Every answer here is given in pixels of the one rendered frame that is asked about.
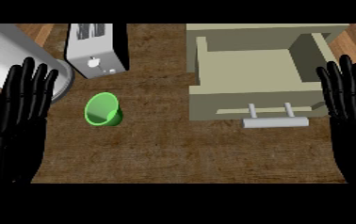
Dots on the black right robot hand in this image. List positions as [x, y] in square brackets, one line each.
[343, 108]

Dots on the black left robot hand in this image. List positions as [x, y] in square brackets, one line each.
[21, 121]

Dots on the green cup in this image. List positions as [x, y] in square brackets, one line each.
[102, 109]

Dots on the beige open drawer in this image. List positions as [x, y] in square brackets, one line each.
[256, 86]

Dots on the large silver cylinder pot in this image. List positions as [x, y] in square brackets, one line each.
[33, 60]

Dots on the silver toaster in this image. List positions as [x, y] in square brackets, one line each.
[98, 50]

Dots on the beige cabinet body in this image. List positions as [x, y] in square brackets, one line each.
[264, 35]

